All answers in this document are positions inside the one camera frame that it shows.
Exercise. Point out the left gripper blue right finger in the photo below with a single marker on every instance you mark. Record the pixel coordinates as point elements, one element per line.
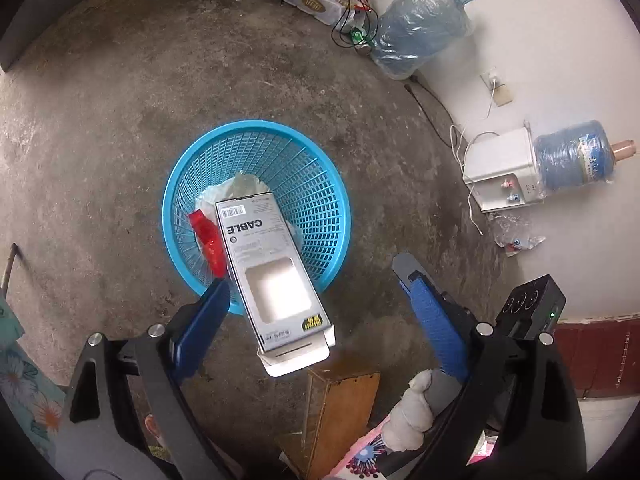
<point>516,416</point>

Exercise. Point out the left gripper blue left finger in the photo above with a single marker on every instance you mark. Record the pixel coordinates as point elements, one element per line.
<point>100,436</point>

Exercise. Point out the grey cable box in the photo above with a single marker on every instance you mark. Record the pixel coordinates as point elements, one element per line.
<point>291,326</point>

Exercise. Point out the red plastic wrapper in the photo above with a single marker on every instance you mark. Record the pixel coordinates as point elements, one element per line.
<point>210,240</point>

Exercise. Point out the white gloved right hand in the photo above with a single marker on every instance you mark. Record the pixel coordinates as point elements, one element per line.
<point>429,394</point>

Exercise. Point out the small wooden stool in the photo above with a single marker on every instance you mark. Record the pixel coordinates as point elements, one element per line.
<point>337,407</point>

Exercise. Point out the white water dispenser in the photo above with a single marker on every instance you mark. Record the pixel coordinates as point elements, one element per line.
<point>501,171</point>

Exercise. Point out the floral quilt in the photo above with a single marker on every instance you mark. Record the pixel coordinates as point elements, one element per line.
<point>33,399</point>

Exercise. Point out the blue water jug on dispenser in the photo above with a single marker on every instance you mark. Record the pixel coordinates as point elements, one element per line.
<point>574,157</point>

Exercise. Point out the blue plastic waste basket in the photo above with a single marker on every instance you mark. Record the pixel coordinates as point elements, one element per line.
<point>302,178</point>

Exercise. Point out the empty water jug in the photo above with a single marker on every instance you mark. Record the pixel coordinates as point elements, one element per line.
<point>412,31</point>

